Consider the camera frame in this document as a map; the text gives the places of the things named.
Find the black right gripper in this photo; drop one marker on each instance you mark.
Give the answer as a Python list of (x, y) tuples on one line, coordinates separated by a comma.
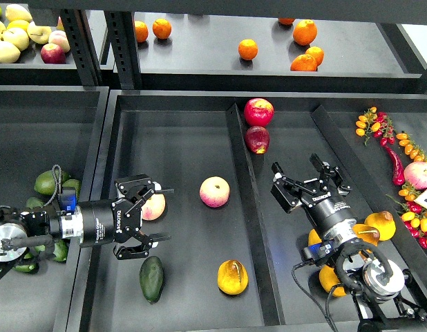
[(325, 206)]

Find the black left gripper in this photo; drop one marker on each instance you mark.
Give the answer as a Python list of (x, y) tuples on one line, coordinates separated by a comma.
[(107, 221)]

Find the dark green avocado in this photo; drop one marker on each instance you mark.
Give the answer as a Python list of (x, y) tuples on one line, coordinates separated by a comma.
[(151, 278)]

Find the yellow orange pear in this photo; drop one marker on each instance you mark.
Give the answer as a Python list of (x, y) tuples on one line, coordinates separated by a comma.
[(232, 277)]

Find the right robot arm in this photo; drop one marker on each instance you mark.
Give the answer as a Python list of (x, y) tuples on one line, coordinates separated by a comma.
[(386, 297)]

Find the green avocado upper right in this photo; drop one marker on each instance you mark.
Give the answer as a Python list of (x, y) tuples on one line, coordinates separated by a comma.
[(72, 183)]

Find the yellow pear with stem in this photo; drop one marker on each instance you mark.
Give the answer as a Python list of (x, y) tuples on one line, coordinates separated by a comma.
[(367, 233)]

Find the yellow pear far right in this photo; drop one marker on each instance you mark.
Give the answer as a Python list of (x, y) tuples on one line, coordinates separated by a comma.
[(384, 222)]

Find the green avocado top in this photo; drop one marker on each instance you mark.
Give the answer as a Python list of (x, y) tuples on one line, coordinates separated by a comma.
[(45, 182)]

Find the pink apple left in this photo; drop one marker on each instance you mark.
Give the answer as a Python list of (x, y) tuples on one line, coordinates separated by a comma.
[(154, 207)]

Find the pink apple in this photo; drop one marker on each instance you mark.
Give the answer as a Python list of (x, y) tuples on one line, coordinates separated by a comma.
[(416, 174), (154, 207), (214, 191)]

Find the dark red apple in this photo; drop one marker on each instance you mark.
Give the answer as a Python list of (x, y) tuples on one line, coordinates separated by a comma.
[(257, 139)]

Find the red chili pepper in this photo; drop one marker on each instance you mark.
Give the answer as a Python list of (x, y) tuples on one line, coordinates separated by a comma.
[(397, 167)]

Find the pink apple centre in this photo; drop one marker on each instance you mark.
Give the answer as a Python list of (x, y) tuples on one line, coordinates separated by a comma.
[(214, 191)]

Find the bright red apple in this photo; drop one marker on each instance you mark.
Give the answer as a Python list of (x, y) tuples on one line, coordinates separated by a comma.
[(258, 112)]

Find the cherry tomato bunch upper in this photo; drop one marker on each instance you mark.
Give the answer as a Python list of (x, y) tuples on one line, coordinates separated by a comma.
[(375, 124)]

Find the cherry tomato bunch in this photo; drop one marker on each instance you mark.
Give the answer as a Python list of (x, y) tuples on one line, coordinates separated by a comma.
[(413, 214), (375, 124)]

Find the black centre tray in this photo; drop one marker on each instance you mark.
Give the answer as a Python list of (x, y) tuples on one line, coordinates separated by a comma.
[(182, 138)]

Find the black tray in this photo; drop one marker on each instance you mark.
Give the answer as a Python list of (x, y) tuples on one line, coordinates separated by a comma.
[(42, 126), (182, 138)]

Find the pink apple right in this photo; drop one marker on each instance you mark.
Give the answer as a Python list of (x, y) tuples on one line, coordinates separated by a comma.
[(416, 174)]

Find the cherry tomato bunch lower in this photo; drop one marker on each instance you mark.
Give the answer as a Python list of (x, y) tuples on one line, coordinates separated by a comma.
[(413, 214)]

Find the orange on shelf front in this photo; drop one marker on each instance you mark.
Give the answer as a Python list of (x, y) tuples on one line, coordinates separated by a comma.
[(304, 62)]

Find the black left tray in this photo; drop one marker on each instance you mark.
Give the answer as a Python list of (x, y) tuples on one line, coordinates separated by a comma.
[(42, 126)]

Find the large orange on shelf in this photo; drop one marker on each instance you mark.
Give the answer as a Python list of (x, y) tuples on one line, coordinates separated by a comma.
[(305, 32)]

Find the black upper shelf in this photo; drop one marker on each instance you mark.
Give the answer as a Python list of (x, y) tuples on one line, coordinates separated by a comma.
[(202, 55)]

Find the red apple on shelf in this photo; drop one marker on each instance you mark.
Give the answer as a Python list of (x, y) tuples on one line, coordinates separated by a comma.
[(52, 54)]

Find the pale yellow apple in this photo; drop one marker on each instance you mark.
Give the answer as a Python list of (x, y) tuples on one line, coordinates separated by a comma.
[(16, 36)]

